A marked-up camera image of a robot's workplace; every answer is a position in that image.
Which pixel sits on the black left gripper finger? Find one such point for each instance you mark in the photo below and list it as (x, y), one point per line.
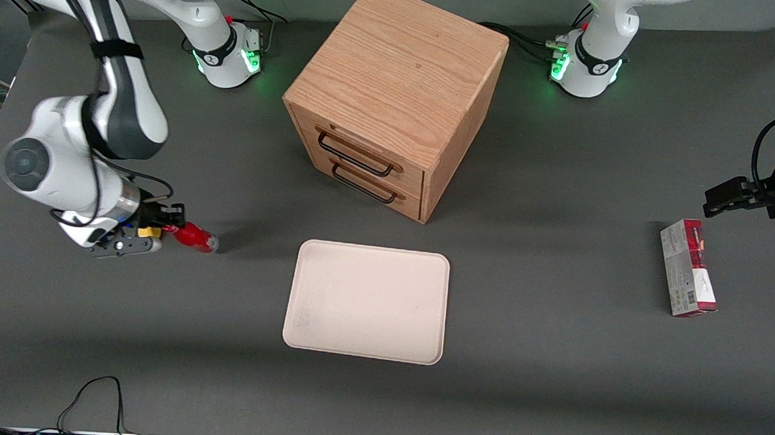
(757, 197)
(723, 197)

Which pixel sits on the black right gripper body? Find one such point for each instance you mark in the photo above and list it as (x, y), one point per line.
(148, 216)

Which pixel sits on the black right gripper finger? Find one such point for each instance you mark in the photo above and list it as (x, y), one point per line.
(174, 215)
(159, 224)

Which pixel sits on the red coke bottle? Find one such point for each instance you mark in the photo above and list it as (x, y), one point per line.
(195, 237)

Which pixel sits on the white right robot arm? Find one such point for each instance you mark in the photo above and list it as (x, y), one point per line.
(128, 98)

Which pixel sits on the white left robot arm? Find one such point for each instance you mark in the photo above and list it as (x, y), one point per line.
(599, 30)

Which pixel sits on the beige plastic tray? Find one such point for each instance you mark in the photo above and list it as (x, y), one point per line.
(366, 302)

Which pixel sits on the yellow lemon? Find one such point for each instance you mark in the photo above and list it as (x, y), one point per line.
(149, 232)

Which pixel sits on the red plaid cardboard box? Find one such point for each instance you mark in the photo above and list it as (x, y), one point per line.
(686, 273)

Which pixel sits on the wooden drawer front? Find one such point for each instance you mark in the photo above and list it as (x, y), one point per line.
(388, 201)
(365, 143)

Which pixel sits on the wooden drawer cabinet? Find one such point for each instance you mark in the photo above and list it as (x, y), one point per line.
(402, 66)

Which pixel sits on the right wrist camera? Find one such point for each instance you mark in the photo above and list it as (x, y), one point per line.
(124, 247)

